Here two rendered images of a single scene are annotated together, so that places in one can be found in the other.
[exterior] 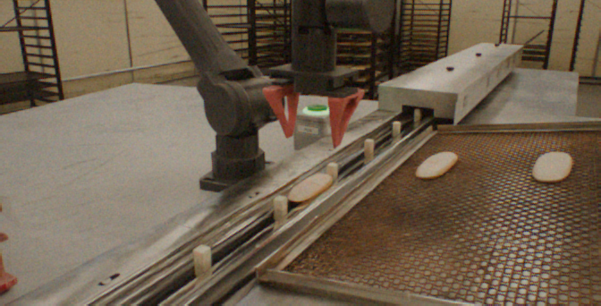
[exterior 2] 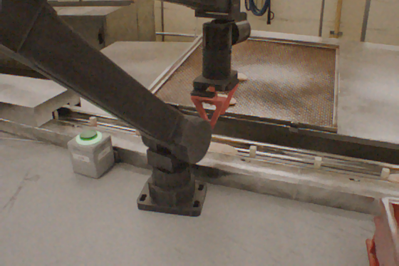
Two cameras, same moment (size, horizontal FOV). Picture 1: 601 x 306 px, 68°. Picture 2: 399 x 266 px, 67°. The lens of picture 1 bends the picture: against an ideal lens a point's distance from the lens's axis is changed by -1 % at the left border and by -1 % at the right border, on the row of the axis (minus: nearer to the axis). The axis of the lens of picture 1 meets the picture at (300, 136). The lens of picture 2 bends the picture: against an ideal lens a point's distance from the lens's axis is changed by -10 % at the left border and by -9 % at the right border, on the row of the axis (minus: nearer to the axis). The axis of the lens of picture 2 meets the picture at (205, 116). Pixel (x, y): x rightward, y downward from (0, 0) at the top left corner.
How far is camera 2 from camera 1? 0.96 m
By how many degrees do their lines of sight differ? 92
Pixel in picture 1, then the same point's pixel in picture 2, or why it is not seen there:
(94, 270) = (354, 187)
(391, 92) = (42, 108)
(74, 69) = not seen: outside the picture
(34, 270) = (349, 248)
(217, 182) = (200, 197)
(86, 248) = (314, 238)
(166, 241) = (315, 175)
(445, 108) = (74, 98)
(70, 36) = not seen: outside the picture
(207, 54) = (168, 108)
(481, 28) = not seen: outside the picture
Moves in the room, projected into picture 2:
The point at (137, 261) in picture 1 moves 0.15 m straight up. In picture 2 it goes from (338, 177) to (353, 106)
